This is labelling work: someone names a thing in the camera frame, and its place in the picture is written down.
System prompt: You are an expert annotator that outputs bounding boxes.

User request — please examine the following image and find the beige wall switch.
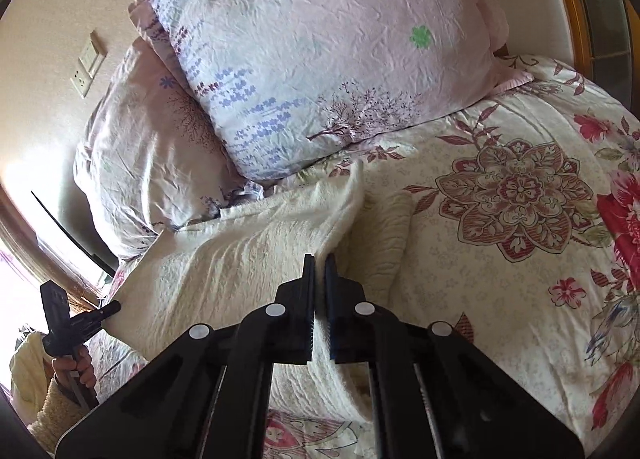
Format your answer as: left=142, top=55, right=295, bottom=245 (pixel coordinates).
left=78, top=30, right=107, bottom=71

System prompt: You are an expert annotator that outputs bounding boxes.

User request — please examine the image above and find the person's left forearm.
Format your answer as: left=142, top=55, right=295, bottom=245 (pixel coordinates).
left=10, top=331, right=101, bottom=455

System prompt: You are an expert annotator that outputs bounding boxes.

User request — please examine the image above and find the pink floral pillow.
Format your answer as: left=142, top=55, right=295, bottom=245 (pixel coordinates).
left=74, top=36, right=266, bottom=260
left=127, top=0, right=533, bottom=185

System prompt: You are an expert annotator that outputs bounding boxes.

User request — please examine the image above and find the wooden headboard frame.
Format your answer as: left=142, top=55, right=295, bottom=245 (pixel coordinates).
left=565, top=0, right=640, bottom=85

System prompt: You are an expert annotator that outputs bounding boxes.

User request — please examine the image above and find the beige wall socket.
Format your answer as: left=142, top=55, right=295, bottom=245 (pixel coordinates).
left=69, top=66, right=94, bottom=99

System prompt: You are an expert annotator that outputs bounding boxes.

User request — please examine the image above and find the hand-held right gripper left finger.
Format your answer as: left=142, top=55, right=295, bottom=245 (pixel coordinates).
left=54, top=253, right=317, bottom=459

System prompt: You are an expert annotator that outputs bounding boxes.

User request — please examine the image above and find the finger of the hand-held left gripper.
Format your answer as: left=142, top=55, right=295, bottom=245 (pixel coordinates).
left=75, top=301, right=122, bottom=336

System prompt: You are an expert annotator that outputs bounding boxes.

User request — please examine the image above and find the floral bedspread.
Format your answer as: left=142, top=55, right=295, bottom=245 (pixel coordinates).
left=82, top=54, right=640, bottom=459

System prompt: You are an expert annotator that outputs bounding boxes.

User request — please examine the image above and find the person's left hand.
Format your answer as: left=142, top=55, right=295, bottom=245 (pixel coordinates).
left=50, top=346, right=97, bottom=390

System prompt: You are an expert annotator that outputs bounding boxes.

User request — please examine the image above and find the floral bed cover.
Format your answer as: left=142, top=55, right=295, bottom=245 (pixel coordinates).
left=102, top=159, right=416, bottom=440

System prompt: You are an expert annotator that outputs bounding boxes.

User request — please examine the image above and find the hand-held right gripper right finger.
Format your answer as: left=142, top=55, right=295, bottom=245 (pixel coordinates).
left=324, top=254, right=586, bottom=459

